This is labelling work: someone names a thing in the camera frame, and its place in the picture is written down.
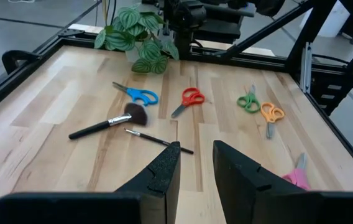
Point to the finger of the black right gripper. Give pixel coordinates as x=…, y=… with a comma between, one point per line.
x=218, y=31
x=186, y=12

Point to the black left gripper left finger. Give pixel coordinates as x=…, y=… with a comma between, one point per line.
x=102, y=208

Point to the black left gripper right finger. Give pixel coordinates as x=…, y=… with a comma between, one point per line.
x=273, y=208

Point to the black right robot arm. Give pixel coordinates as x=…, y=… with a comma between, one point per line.
x=184, y=43

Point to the pink scissors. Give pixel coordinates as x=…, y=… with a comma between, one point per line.
x=297, y=177

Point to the potted striped-leaf plant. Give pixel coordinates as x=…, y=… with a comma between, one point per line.
x=123, y=40

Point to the green scissors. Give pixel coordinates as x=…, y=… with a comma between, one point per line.
x=250, y=99

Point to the red scissors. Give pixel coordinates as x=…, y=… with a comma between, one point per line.
x=185, y=102

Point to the thin black paintbrush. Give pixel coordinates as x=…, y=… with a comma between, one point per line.
x=158, y=141

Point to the orange scissors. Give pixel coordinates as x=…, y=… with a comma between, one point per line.
x=269, y=120

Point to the silver aluminium extrusion bar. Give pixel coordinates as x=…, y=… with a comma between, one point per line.
x=306, y=68

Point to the blue scissors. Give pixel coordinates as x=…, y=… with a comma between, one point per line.
x=134, y=93

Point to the black fluffy makeup brush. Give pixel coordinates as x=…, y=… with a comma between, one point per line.
x=136, y=114

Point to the black rail clamp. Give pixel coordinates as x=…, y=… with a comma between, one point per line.
x=15, y=53

